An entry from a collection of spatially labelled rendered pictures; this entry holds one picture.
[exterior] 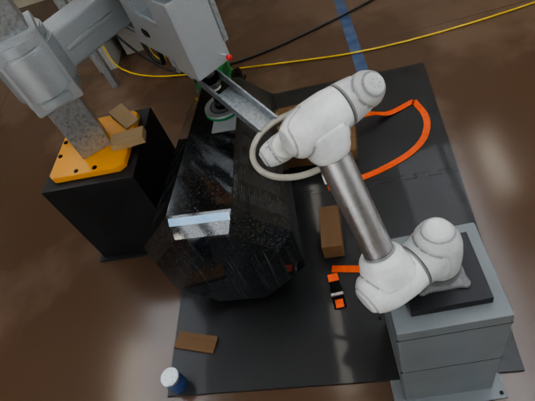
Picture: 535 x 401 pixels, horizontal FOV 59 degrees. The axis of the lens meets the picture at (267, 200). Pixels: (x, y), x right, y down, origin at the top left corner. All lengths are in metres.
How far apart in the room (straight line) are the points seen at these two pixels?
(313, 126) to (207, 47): 1.25
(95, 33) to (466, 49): 2.74
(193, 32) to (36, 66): 0.79
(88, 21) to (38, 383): 2.12
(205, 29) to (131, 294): 1.75
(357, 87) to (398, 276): 0.61
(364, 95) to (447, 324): 0.88
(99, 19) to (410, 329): 2.17
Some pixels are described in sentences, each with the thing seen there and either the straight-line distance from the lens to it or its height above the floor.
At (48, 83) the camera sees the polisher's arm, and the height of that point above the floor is 1.32.
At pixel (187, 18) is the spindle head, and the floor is 1.43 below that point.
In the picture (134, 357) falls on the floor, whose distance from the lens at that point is 3.03.
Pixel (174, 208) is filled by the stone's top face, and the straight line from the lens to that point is 2.33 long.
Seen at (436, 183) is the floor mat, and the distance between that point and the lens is 3.14.
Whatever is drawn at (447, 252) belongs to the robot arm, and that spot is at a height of 1.07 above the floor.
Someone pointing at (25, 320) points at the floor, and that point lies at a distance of 3.65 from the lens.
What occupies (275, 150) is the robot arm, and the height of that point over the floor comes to 1.21.
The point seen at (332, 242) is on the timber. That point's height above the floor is 0.13.
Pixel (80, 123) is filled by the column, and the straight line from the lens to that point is 2.87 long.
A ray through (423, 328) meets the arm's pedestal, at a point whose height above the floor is 0.80.
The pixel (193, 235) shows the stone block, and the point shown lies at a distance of 2.28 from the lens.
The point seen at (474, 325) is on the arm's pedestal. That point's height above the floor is 0.78.
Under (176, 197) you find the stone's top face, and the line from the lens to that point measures 2.37.
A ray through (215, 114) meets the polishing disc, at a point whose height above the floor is 0.85.
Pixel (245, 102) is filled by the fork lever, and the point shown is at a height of 0.94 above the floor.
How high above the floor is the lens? 2.44
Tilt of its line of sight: 49 degrees down
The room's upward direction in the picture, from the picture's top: 23 degrees counter-clockwise
